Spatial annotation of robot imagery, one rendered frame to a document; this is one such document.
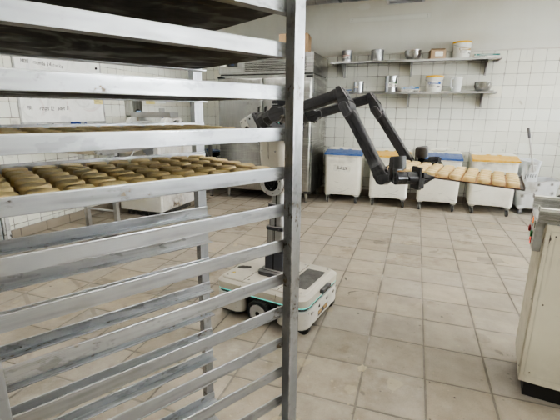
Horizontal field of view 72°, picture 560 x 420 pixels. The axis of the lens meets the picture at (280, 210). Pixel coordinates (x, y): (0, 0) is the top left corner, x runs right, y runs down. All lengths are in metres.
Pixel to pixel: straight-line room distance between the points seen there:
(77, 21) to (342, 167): 5.03
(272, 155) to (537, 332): 1.56
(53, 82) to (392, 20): 5.76
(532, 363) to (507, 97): 4.51
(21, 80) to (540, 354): 2.10
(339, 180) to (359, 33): 2.16
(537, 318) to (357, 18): 5.04
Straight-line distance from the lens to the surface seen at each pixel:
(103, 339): 0.80
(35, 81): 0.68
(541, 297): 2.05
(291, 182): 0.89
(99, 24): 0.72
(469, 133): 6.14
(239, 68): 5.79
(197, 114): 1.25
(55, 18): 0.70
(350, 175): 5.57
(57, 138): 0.69
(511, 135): 6.22
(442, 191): 5.55
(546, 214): 1.95
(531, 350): 2.16
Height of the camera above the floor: 1.28
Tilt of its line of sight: 14 degrees down
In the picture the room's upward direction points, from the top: 1 degrees clockwise
